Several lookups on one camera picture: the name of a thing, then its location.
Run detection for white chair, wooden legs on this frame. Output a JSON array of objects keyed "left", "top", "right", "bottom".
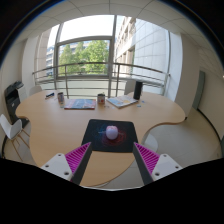
[{"left": 0, "top": 113, "right": 31, "bottom": 163}]

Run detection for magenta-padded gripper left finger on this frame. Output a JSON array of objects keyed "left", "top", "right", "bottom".
[{"left": 40, "top": 142, "right": 93, "bottom": 186}]

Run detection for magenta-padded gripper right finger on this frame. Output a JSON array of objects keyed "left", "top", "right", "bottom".
[{"left": 132, "top": 142, "right": 184, "bottom": 186}]

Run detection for pink and lilac computer mouse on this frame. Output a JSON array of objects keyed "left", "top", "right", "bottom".
[{"left": 105, "top": 124, "right": 119, "bottom": 141}]

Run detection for printed red and white cup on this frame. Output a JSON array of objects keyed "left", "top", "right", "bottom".
[{"left": 96, "top": 93, "right": 106, "bottom": 106}]

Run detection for light blue open book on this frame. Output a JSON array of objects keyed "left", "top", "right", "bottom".
[{"left": 106, "top": 94, "right": 139, "bottom": 109}]

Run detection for black cylindrical speaker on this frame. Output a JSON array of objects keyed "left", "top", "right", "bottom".
[{"left": 133, "top": 80, "right": 144, "bottom": 101}]

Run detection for black mouse pad, swirl print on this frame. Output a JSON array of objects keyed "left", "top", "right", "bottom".
[{"left": 81, "top": 118, "right": 139, "bottom": 154}]

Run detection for printed blue cup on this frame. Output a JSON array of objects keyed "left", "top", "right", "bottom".
[{"left": 56, "top": 91, "right": 65, "bottom": 104}]

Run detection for metal balcony railing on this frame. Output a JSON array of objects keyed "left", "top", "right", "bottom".
[{"left": 32, "top": 61, "right": 171, "bottom": 98}]

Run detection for red magazine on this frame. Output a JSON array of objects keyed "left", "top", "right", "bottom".
[{"left": 63, "top": 98, "right": 97, "bottom": 111}]

